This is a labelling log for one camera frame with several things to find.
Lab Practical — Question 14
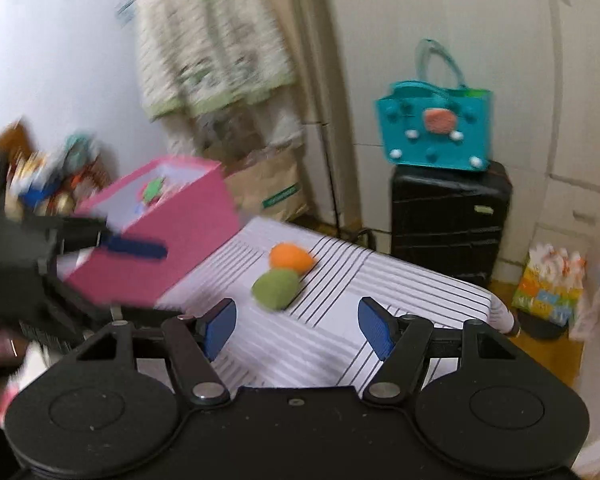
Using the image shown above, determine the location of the red strawberry plush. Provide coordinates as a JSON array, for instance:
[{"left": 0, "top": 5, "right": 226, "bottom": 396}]
[{"left": 140, "top": 178, "right": 164, "bottom": 206}]

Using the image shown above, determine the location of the pink storage box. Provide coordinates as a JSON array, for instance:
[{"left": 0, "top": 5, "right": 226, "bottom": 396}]
[{"left": 58, "top": 156, "right": 240, "bottom": 306}]

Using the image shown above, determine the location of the colourful gift bag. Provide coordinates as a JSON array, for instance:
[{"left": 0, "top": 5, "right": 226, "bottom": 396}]
[{"left": 513, "top": 244, "right": 586, "bottom": 327}]

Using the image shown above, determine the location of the black suitcase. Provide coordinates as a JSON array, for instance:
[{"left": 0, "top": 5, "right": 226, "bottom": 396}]
[{"left": 390, "top": 162, "right": 513, "bottom": 287}]

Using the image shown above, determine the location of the brown paper bag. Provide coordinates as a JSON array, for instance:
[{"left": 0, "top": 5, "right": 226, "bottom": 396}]
[{"left": 225, "top": 148, "right": 309, "bottom": 221}]

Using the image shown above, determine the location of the green plush ball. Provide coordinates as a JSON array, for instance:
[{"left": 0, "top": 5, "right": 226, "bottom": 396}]
[{"left": 251, "top": 269, "right": 300, "bottom": 311}]

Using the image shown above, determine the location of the orange plush ball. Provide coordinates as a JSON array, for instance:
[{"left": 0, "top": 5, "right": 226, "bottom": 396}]
[{"left": 268, "top": 243, "right": 315, "bottom": 275}]

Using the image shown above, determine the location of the striped table cloth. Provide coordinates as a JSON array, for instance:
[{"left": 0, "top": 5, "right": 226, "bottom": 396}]
[{"left": 157, "top": 218, "right": 515, "bottom": 392}]

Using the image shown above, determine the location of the white knitted robe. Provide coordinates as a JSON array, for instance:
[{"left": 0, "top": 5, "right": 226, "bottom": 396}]
[{"left": 134, "top": 0, "right": 296, "bottom": 120}]

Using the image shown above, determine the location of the teal felt handbag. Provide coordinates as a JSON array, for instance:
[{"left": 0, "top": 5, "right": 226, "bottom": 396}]
[{"left": 375, "top": 39, "right": 493, "bottom": 172}]

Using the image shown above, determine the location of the white cabinet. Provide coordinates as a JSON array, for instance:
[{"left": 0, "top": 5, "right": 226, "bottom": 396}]
[{"left": 330, "top": 0, "right": 600, "bottom": 283}]

